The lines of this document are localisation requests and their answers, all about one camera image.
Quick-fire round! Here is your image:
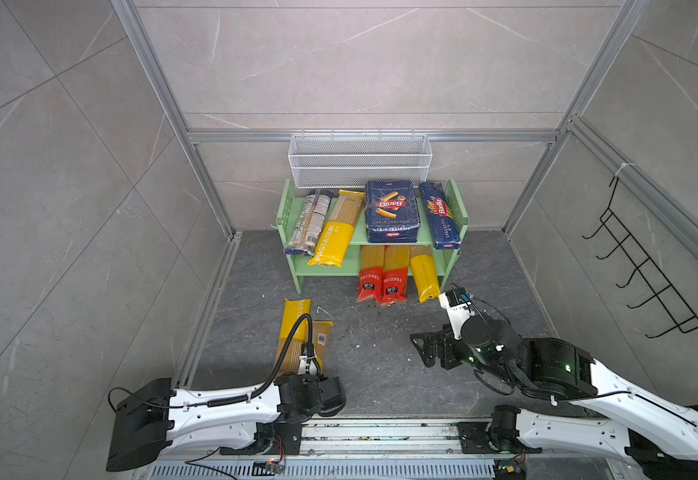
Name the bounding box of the blue Barilla spaghetti box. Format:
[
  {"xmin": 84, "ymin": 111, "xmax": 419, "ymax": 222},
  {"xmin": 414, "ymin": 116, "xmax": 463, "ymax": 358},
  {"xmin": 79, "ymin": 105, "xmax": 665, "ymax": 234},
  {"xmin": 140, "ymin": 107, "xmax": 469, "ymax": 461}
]
[{"xmin": 419, "ymin": 182, "xmax": 461, "ymax": 250}]

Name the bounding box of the black wire hook rack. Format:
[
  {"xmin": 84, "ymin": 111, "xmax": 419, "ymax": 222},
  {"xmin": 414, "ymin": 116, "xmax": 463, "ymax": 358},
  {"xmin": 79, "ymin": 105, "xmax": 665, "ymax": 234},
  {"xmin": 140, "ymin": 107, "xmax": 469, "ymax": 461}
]
[{"xmin": 581, "ymin": 176, "xmax": 698, "ymax": 339}]

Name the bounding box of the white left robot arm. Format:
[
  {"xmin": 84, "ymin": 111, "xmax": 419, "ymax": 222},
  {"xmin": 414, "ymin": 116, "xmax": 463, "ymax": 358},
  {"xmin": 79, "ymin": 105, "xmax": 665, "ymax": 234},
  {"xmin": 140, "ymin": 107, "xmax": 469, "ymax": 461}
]
[{"xmin": 106, "ymin": 373, "xmax": 347, "ymax": 472}]

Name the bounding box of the clear brown spaghetti package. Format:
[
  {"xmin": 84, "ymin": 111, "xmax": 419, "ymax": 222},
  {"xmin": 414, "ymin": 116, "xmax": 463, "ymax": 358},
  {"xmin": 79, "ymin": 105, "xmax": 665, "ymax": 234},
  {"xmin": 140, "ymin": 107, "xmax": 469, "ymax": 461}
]
[{"xmin": 284, "ymin": 189, "xmax": 333, "ymax": 257}]

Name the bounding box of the blue Barilla pasta bag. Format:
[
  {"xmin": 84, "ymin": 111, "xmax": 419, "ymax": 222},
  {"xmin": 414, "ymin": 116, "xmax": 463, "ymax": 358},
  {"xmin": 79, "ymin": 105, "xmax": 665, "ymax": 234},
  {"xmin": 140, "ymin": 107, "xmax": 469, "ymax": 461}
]
[{"xmin": 365, "ymin": 180, "xmax": 420, "ymax": 244}]

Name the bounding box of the black corrugated cable conduit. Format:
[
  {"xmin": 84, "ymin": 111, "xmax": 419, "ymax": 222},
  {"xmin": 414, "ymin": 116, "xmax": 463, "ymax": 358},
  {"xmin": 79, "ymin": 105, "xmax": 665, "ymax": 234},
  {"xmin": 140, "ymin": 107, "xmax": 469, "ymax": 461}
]
[{"xmin": 204, "ymin": 313, "xmax": 323, "ymax": 409}]

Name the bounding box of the red spaghetti package front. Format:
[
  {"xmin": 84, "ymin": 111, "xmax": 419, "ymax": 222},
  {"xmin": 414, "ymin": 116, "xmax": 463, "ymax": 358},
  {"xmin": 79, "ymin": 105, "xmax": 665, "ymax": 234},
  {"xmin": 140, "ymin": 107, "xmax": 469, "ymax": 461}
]
[{"xmin": 380, "ymin": 245, "xmax": 410, "ymax": 306}]

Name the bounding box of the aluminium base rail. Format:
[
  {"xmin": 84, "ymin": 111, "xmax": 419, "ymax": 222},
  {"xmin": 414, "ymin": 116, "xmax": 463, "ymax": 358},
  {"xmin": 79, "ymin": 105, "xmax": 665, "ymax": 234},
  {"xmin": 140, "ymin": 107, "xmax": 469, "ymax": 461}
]
[{"xmin": 138, "ymin": 417, "xmax": 632, "ymax": 462}]

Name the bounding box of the white wire mesh basket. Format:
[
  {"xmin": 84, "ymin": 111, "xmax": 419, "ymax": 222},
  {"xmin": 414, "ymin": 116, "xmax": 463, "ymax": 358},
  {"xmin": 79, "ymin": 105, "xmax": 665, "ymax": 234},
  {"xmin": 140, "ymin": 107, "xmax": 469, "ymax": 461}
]
[{"xmin": 288, "ymin": 133, "xmax": 433, "ymax": 189}]

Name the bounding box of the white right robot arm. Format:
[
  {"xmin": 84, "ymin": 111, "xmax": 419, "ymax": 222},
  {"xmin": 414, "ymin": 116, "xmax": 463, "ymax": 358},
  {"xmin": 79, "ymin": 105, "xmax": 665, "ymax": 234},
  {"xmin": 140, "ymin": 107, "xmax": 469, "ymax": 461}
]
[{"xmin": 410, "ymin": 313, "xmax": 698, "ymax": 479}]

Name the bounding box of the green two-tier shelf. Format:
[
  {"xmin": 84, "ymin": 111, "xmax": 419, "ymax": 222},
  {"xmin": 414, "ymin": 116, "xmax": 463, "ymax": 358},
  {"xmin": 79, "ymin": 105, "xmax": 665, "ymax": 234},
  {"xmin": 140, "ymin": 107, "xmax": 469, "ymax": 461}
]
[{"xmin": 275, "ymin": 179, "xmax": 469, "ymax": 293}]

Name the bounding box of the yellow Pastatime spaghetti package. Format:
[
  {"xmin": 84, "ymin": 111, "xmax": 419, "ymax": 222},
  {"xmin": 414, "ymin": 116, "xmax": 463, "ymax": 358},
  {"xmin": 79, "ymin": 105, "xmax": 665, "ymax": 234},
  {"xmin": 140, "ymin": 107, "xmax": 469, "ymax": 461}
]
[{"xmin": 308, "ymin": 190, "xmax": 365, "ymax": 267}]

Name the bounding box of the red spaghetti package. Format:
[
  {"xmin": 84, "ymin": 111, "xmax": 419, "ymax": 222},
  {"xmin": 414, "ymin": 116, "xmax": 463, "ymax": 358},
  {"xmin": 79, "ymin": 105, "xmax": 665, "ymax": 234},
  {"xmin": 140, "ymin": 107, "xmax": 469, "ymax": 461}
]
[
  {"xmin": 380, "ymin": 245, "xmax": 410, "ymax": 306},
  {"xmin": 357, "ymin": 245, "xmax": 385, "ymax": 302}
]

